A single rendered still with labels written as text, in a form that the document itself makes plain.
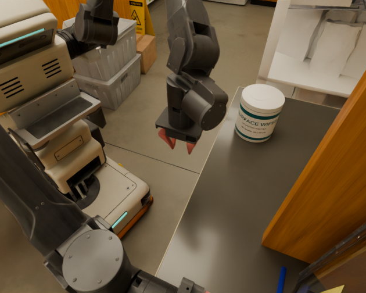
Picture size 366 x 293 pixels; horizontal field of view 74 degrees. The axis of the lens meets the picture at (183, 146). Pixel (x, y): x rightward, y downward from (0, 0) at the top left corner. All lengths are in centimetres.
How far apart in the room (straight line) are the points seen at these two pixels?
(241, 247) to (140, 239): 109
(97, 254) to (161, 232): 141
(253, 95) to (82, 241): 65
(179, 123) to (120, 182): 110
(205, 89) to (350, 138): 21
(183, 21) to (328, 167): 32
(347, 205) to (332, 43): 93
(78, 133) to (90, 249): 78
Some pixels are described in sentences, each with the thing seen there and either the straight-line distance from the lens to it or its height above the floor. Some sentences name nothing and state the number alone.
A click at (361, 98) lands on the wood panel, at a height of 138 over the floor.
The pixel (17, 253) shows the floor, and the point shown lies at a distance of 191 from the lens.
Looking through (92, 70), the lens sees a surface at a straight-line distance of 233.
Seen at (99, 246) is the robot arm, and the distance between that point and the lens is 27.
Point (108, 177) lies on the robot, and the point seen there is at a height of 28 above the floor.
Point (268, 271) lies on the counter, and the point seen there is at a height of 94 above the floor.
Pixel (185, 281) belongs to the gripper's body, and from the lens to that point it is 30.
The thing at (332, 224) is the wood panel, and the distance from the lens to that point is 52.
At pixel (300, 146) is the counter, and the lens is 90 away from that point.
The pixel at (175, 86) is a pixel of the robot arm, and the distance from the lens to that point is 44.
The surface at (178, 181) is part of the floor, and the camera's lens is 185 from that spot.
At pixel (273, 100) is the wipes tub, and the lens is 79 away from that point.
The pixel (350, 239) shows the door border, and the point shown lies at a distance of 44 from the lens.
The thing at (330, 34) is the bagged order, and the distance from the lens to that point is 129.
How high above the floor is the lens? 154
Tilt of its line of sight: 48 degrees down
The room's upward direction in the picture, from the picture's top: straight up
